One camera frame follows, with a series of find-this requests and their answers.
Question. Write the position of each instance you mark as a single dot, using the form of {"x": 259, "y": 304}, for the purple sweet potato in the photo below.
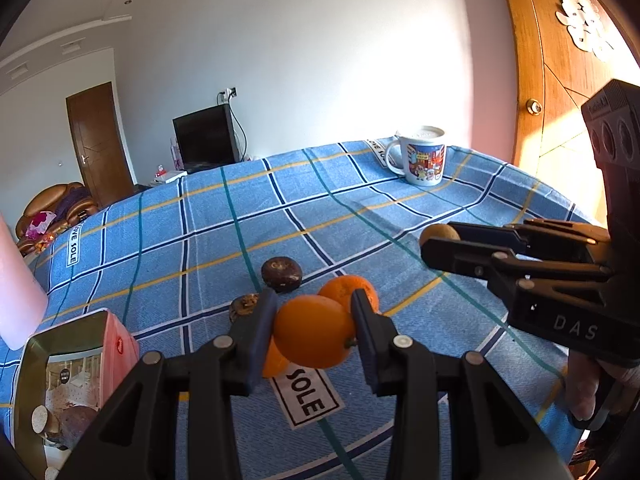
{"x": 65, "y": 429}

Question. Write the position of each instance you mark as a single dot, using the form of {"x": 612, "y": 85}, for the brass door knob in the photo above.
{"x": 533, "y": 107}

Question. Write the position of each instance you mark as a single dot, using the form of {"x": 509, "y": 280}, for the orange mandarin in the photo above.
{"x": 275, "y": 362}
{"x": 314, "y": 331}
{"x": 340, "y": 289}

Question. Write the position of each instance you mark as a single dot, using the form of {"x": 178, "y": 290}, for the dark mangosteen fruit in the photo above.
{"x": 242, "y": 306}

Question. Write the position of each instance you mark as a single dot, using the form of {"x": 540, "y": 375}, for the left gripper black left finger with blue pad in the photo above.
{"x": 134, "y": 436}

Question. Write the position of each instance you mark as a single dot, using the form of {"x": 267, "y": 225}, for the dark passion fruit back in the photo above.
{"x": 282, "y": 274}

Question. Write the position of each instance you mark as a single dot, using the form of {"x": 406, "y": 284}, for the orange wooden near door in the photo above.
{"x": 555, "y": 146}

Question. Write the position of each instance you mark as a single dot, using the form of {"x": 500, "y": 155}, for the wall power socket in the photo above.
{"x": 227, "y": 94}

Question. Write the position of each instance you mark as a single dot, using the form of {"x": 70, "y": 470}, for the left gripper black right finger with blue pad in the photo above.
{"x": 492, "y": 435}

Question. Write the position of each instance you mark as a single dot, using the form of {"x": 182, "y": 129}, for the brown leather sofa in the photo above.
{"x": 72, "y": 203}

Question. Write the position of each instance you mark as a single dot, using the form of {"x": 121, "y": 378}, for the pink floral cushion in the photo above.
{"x": 39, "y": 224}

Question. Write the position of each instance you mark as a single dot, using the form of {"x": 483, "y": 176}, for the pink electric kettle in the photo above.
{"x": 22, "y": 300}

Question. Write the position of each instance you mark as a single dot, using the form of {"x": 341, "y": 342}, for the pink metal tin box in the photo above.
{"x": 77, "y": 362}

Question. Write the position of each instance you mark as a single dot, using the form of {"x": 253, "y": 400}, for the person's right hand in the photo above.
{"x": 584, "y": 378}

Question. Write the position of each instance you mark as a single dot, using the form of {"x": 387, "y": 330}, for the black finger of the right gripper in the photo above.
{"x": 539, "y": 238}
{"x": 490, "y": 264}

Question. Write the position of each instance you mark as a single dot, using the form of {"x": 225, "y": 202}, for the low tv stand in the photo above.
{"x": 165, "y": 178}

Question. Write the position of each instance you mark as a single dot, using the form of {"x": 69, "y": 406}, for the white printed mug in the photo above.
{"x": 419, "y": 156}

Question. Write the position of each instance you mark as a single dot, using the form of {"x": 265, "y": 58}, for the black television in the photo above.
{"x": 206, "y": 139}

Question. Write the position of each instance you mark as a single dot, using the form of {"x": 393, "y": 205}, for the white paper door decoration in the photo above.
{"x": 582, "y": 21}

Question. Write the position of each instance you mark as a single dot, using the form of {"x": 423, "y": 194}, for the dark brown far door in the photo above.
{"x": 96, "y": 137}

